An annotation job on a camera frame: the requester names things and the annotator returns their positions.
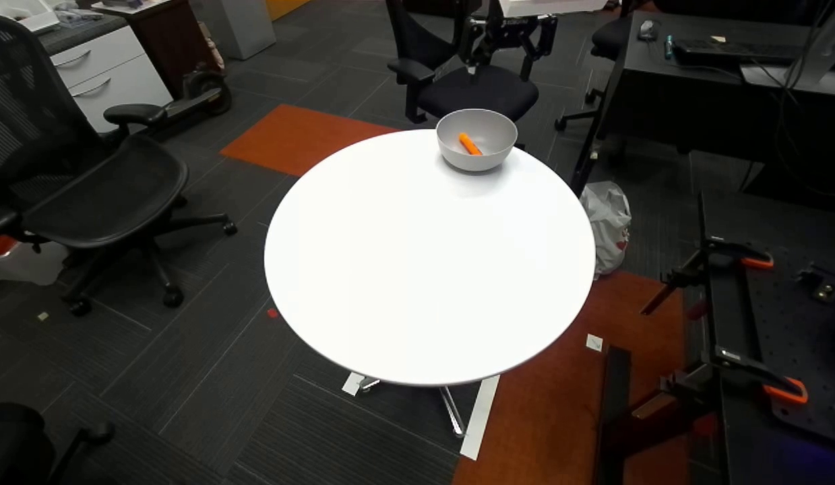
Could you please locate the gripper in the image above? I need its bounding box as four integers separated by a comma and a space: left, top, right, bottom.
458, 15, 559, 82

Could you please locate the grey bowl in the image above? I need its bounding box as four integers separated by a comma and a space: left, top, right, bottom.
435, 108, 518, 172

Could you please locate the black padded office chair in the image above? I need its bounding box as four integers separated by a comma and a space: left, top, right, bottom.
385, 0, 540, 126

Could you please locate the black desk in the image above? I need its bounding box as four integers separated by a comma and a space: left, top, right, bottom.
569, 9, 835, 197

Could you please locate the white plastic bag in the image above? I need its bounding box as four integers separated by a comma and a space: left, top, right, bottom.
578, 181, 633, 277

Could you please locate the black keyboard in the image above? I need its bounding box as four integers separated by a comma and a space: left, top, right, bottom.
672, 38, 803, 67

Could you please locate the grey cabinet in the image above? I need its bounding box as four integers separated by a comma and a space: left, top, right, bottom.
215, 0, 277, 61

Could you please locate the black and orange clamp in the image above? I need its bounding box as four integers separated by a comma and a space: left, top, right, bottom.
660, 346, 809, 418
640, 236, 775, 317

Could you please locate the black electric scooter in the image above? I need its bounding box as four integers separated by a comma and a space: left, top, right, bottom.
146, 63, 233, 139

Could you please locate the grey monitor stand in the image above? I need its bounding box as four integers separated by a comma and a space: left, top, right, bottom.
739, 0, 835, 99

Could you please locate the brown wooden cabinet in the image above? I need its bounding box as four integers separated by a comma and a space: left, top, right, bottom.
92, 0, 214, 99

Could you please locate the white paper strip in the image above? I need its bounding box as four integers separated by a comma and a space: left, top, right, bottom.
460, 375, 501, 461

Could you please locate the white drawer cabinet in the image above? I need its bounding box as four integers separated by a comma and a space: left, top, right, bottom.
38, 15, 175, 134

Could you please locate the black mesh office chair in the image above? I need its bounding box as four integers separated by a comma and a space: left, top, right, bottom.
0, 13, 239, 317

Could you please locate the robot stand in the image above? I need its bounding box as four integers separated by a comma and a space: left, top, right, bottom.
594, 192, 835, 485

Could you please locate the black metal bracket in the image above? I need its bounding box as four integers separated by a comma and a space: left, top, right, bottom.
797, 265, 835, 305

